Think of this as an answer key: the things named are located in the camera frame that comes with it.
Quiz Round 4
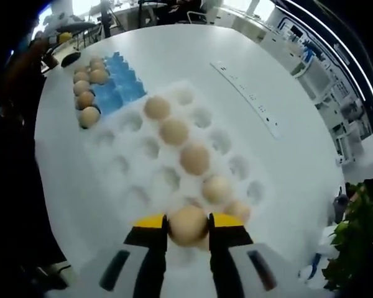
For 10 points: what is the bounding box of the green potted plant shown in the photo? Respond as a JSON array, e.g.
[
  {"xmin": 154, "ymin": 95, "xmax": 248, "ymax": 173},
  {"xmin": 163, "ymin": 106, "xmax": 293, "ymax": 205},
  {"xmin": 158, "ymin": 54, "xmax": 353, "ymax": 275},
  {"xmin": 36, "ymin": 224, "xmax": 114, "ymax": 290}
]
[{"xmin": 321, "ymin": 176, "xmax": 373, "ymax": 291}]

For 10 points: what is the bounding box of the white blue object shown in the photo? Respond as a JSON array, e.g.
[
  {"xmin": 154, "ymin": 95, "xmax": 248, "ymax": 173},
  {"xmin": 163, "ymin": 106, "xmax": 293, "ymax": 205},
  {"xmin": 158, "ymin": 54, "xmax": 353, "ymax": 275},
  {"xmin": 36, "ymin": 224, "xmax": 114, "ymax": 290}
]
[{"xmin": 298, "ymin": 253, "xmax": 329, "ymax": 282}]

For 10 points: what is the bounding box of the person's dark clothed torso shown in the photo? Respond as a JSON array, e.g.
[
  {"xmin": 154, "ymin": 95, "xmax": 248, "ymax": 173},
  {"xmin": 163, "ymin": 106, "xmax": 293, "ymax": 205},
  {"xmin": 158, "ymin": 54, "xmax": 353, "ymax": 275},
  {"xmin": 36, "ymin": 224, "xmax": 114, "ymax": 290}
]
[{"xmin": 0, "ymin": 77, "xmax": 69, "ymax": 289}]

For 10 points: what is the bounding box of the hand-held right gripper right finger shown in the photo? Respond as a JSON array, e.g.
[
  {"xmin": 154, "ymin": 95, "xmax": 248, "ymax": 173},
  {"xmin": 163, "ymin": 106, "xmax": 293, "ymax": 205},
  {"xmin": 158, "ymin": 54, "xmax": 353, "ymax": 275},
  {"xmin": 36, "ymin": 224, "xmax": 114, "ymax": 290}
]
[{"xmin": 208, "ymin": 212, "xmax": 302, "ymax": 298}]

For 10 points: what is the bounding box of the small black object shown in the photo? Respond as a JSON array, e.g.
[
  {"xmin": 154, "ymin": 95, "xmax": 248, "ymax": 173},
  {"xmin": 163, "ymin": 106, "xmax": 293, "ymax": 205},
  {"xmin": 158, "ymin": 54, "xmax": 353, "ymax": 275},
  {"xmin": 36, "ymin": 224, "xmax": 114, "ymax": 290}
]
[{"xmin": 60, "ymin": 51, "xmax": 82, "ymax": 68}]

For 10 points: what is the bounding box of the white power socket strip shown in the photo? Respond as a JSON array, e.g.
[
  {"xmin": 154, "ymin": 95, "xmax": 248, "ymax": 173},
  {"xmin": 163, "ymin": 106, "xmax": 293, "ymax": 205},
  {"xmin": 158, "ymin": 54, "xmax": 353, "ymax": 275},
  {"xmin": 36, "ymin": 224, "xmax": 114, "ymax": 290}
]
[{"xmin": 210, "ymin": 60, "xmax": 283, "ymax": 140}]

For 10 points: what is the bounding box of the white mesh chair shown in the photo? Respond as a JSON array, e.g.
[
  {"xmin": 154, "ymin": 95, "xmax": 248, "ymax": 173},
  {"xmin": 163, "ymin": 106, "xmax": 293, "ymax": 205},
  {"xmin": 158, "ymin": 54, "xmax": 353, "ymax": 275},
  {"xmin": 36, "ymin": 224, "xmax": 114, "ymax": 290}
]
[
  {"xmin": 328, "ymin": 122, "xmax": 361, "ymax": 162},
  {"xmin": 293, "ymin": 54, "xmax": 320, "ymax": 83}
]

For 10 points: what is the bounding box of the white office chair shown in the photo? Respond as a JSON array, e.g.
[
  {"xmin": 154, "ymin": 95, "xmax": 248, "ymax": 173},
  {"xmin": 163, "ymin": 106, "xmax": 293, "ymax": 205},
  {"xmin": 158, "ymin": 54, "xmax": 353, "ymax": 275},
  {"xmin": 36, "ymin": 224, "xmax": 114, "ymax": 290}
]
[{"xmin": 186, "ymin": 11, "xmax": 210, "ymax": 25}]

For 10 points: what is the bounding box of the blue trimmed display wall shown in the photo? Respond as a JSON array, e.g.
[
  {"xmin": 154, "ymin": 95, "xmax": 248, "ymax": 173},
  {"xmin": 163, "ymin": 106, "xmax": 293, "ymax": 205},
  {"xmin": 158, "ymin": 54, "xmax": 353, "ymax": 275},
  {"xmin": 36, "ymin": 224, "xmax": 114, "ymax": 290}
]
[{"xmin": 276, "ymin": 12, "xmax": 371, "ymax": 103}]

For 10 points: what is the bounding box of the blue egg tray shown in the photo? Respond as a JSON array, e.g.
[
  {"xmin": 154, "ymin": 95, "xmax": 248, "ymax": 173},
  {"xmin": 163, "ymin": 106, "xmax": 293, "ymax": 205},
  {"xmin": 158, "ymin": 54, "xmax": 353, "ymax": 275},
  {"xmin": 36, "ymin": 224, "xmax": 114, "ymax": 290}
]
[{"xmin": 73, "ymin": 52, "xmax": 147, "ymax": 129}]

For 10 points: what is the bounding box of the white cabinet row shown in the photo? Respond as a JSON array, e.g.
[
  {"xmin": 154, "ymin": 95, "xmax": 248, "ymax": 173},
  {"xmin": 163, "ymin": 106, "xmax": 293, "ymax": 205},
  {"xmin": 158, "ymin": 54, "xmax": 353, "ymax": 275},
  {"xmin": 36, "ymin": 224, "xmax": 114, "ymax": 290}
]
[{"xmin": 217, "ymin": 2, "xmax": 302, "ymax": 68}]

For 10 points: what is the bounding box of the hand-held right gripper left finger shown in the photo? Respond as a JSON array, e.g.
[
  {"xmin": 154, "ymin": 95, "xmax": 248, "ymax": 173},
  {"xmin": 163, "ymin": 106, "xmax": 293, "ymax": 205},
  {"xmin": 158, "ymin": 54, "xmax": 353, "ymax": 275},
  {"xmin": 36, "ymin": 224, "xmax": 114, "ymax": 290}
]
[{"xmin": 77, "ymin": 212, "xmax": 170, "ymax": 298}]

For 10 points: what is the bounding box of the white table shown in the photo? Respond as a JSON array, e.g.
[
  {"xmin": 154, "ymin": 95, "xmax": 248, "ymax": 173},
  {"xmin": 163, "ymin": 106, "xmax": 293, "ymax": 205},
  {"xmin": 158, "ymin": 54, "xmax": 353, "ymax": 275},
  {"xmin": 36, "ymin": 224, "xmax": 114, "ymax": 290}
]
[{"xmin": 34, "ymin": 24, "xmax": 346, "ymax": 298}]

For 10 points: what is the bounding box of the white foam egg tray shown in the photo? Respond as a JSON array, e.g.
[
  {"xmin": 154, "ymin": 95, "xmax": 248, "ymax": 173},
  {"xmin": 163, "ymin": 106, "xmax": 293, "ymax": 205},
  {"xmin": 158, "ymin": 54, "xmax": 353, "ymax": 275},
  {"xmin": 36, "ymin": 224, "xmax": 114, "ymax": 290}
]
[{"xmin": 76, "ymin": 79, "xmax": 268, "ymax": 280}]

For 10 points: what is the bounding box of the cluster of brown eggs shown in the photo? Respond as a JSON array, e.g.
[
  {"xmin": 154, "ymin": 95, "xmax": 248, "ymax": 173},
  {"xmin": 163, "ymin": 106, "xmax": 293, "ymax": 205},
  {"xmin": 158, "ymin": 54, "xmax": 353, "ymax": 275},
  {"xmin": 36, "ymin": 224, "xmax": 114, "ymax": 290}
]
[{"xmin": 73, "ymin": 55, "xmax": 110, "ymax": 128}]

